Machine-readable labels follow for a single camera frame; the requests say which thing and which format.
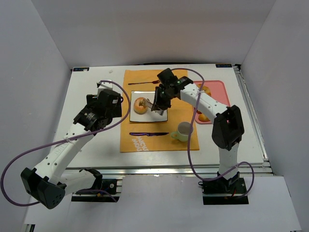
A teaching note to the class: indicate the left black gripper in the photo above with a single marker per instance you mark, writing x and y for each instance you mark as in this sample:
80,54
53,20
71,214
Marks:
91,99

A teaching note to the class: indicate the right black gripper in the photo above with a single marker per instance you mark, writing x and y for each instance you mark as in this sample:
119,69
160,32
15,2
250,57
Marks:
159,101

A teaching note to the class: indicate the glazed bagel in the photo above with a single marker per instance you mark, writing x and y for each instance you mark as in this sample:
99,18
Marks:
140,106

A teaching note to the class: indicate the striped bread roll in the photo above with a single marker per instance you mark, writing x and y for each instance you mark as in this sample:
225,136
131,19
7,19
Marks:
203,118

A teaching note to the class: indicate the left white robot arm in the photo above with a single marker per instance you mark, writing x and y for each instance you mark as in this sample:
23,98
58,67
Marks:
45,182

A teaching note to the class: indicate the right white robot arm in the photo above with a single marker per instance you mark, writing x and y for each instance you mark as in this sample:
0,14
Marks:
227,121

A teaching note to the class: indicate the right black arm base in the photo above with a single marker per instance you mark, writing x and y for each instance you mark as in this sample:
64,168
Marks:
224,192

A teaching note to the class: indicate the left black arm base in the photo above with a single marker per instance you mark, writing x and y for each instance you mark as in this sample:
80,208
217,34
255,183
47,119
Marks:
102,191

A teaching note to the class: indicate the white square plate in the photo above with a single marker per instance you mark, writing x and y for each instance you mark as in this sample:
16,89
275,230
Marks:
149,116

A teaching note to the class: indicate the metal fork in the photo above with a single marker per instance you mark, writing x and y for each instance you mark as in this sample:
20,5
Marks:
151,82

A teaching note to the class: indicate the dark blue knife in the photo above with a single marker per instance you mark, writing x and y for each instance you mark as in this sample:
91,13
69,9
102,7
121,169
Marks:
148,133

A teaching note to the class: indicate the orange placemat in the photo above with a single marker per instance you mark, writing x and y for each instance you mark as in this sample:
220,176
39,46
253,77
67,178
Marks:
180,111

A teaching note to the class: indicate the pale green mug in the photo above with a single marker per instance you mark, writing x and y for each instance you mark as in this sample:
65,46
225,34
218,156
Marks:
183,131

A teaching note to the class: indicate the left blue table label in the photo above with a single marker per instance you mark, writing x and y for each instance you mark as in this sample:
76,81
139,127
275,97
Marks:
80,69

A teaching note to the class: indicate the blue table label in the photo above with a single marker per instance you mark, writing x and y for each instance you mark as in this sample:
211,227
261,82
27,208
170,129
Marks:
80,69
223,65

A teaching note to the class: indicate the croissant with red jam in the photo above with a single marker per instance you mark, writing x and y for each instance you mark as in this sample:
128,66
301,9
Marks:
203,89

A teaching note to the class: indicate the pink tray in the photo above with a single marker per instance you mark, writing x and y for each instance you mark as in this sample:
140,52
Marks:
218,92

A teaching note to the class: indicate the right blue table label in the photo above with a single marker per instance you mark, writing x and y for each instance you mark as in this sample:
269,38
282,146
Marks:
223,65

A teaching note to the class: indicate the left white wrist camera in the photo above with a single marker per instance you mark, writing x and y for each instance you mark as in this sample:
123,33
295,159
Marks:
102,85

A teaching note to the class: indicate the aluminium table frame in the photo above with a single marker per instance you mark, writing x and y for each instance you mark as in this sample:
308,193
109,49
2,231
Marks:
103,152

